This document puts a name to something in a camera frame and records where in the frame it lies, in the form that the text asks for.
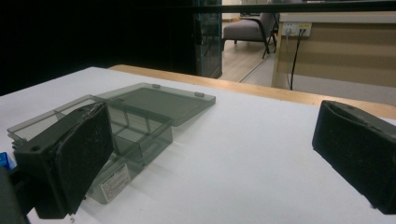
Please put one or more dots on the blue object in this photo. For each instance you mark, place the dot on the blue object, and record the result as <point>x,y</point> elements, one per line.
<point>5,160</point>

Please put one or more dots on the beige wooden counter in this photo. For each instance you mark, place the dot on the beige wooden counter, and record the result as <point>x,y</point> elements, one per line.
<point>336,49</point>

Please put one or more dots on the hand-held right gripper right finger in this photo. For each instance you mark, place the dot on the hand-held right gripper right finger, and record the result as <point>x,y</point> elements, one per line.
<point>358,146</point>

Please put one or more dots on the glass door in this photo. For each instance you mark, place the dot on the glass door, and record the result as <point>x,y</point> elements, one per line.
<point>209,37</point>

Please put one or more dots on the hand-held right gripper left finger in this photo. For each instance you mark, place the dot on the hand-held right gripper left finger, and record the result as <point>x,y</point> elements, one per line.
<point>62,161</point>

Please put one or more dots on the white wall socket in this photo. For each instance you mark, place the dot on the white wall socket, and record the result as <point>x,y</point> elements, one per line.
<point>296,28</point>

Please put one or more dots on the clear grey plastic organizer box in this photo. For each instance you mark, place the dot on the clear grey plastic organizer box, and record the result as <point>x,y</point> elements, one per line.
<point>137,130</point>

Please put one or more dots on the grey armchair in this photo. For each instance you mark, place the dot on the grey armchair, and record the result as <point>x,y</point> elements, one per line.
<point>249,28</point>

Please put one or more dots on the clear grey plastic lid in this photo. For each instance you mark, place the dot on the clear grey plastic lid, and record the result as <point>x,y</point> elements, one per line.
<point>165,102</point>

